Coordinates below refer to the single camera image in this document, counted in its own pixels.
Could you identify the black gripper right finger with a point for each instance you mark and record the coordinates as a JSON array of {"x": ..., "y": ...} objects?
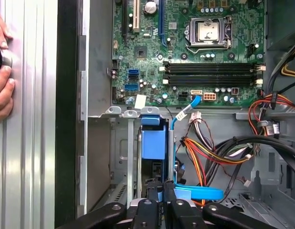
[{"x": 183, "y": 214}]

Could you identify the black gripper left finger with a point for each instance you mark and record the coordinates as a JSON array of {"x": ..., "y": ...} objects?
[{"x": 147, "y": 214}]

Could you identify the hard disk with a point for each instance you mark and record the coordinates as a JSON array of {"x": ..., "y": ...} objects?
[{"x": 153, "y": 143}]

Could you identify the silver disk bay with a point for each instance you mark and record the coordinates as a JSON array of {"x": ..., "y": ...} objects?
[{"x": 121, "y": 148}]

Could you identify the person's bare hand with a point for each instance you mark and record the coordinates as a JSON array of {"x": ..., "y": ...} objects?
[{"x": 2, "y": 95}]

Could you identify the silver optical drive cage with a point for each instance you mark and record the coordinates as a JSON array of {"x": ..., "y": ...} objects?
[{"x": 264, "y": 212}]

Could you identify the white paper label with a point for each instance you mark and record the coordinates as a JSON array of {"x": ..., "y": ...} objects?
[{"x": 140, "y": 101}]

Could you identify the black RAM slot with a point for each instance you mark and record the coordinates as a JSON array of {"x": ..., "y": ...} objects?
[
  {"x": 209, "y": 83},
  {"x": 209, "y": 64},
  {"x": 209, "y": 70},
  {"x": 209, "y": 77}
]

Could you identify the black open PC case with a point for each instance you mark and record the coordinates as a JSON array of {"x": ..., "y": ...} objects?
[{"x": 66, "y": 95}]

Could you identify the green motherboard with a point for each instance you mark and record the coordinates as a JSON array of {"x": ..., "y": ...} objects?
[{"x": 149, "y": 47}]

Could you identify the silver CPU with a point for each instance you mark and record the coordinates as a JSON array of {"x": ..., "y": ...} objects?
[{"x": 209, "y": 31}]

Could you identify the metal CPU socket cover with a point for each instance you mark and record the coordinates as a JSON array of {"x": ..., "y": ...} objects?
[{"x": 227, "y": 32}]

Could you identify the blue expansion slot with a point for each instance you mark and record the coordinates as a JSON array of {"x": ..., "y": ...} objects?
[{"x": 161, "y": 23}]

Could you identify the black expansion slot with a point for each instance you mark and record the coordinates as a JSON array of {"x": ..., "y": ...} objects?
[{"x": 125, "y": 19}]

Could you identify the white expansion slot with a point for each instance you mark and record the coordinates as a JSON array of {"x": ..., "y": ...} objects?
[{"x": 136, "y": 16}]

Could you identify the silver coin cell battery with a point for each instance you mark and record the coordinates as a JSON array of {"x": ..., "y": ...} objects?
[{"x": 150, "y": 7}]

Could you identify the grey power supply unit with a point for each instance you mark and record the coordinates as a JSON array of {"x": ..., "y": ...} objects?
[{"x": 283, "y": 19}]

